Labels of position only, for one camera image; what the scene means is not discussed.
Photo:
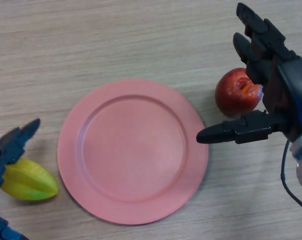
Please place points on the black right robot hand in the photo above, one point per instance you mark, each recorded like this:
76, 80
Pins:
291, 87

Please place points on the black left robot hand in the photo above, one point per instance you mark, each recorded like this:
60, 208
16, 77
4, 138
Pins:
8, 150

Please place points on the yellow green starfruit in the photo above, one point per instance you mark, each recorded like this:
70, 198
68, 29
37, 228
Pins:
30, 181

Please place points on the pink round plate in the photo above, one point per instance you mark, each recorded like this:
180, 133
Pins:
133, 155

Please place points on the red apple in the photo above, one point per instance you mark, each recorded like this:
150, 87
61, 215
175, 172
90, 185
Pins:
231, 97

